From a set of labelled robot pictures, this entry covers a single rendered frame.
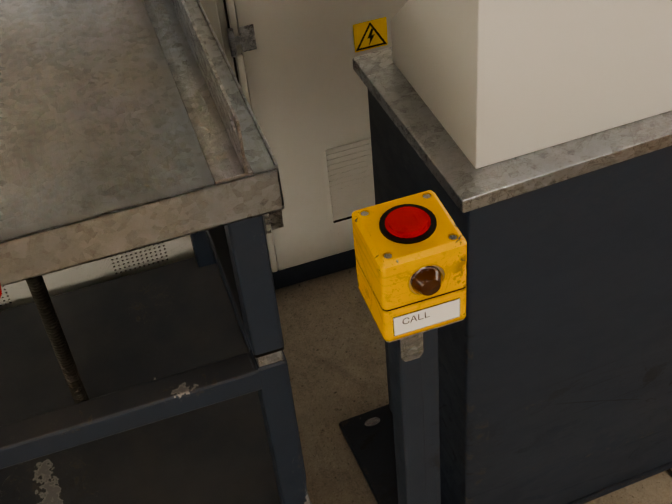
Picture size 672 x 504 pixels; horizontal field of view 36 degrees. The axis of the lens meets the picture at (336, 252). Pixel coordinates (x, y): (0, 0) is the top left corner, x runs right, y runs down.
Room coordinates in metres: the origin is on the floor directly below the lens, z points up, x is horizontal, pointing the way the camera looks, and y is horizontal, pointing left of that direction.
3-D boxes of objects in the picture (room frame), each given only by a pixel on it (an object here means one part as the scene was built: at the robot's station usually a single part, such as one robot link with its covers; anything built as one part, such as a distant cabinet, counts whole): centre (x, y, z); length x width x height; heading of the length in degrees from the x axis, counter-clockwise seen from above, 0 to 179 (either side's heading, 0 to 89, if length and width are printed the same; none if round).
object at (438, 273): (0.63, -0.08, 0.87); 0.03 x 0.01 x 0.03; 104
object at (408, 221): (0.67, -0.06, 0.90); 0.04 x 0.04 x 0.02
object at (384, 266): (0.67, -0.06, 0.85); 0.08 x 0.08 x 0.10; 14
